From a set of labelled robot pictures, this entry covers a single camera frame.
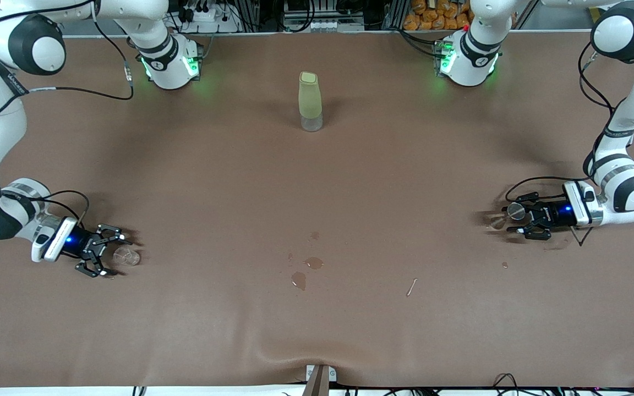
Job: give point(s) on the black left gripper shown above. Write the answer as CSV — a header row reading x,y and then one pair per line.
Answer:
x,y
556,213

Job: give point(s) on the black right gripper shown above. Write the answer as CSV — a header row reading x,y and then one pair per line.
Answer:
x,y
78,242

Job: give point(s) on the metal double jigger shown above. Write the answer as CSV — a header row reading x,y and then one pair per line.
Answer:
x,y
516,210

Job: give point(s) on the clear glass cup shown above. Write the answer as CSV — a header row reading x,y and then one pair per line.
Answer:
x,y
127,257

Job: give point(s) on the brown table cloth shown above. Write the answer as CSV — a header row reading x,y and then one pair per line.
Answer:
x,y
185,330

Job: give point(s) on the small pale stick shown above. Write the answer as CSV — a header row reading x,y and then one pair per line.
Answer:
x,y
411,287

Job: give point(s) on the elongated liquid puddle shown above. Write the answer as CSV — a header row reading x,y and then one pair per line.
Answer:
x,y
298,280

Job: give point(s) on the round liquid puddle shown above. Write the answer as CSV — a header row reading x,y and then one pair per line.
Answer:
x,y
315,263

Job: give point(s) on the orange snack bags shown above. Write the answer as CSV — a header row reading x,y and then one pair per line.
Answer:
x,y
438,16

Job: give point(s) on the green frosted bottle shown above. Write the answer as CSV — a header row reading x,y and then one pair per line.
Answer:
x,y
310,99

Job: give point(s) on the white power strip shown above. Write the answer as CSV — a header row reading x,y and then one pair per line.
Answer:
x,y
215,23

